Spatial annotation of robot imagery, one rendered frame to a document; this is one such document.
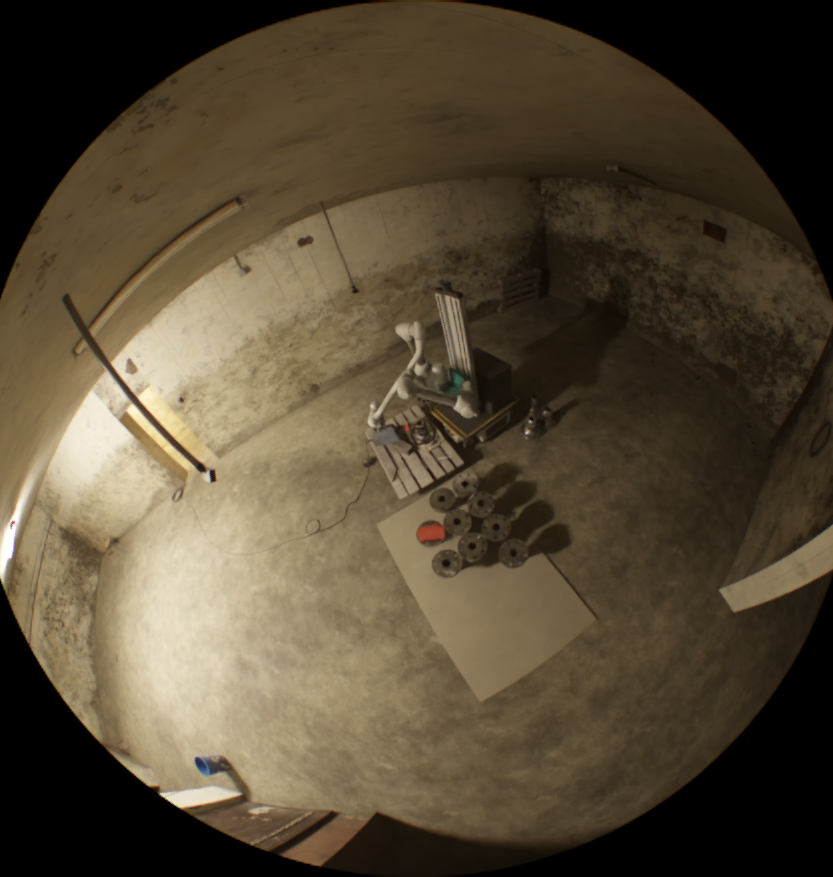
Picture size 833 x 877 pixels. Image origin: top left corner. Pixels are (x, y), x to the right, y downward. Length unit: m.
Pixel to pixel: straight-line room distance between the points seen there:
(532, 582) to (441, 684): 1.23
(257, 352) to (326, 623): 3.99
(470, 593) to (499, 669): 0.78
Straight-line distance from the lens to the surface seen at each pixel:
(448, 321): 2.67
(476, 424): 3.04
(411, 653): 2.67
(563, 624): 2.64
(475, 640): 2.56
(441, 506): 2.60
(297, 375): 4.92
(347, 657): 2.91
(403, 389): 2.33
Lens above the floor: 2.57
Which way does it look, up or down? 47 degrees down
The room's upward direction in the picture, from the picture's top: 21 degrees counter-clockwise
